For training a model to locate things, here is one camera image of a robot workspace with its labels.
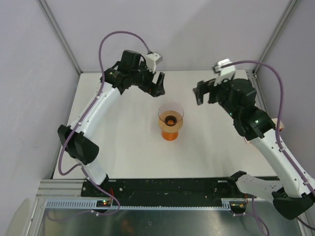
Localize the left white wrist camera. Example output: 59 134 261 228
145 52 163 73

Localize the grey slotted cable duct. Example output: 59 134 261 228
44 198 233 211

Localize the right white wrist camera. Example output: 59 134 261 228
213 59 236 86

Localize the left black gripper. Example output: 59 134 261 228
129 61 164 97

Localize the purple cable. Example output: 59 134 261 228
221 60 315 236
58 31 151 221

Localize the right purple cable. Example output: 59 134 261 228
221 60 315 236

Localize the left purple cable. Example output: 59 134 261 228
58 31 151 221

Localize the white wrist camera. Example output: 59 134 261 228
213 59 236 86
145 52 163 73

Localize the orange glass flask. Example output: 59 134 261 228
161 116 178 141

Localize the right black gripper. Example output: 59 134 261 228
192 75 240 118

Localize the right aluminium frame post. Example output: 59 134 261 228
258 0 301 62

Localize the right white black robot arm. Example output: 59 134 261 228
193 79 315 220

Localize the aluminium frame post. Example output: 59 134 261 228
36 0 82 76
258 0 301 62

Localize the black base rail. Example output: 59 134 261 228
81 177 276 207

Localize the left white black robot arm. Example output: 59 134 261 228
57 50 165 197

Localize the left aluminium frame post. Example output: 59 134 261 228
36 0 82 76

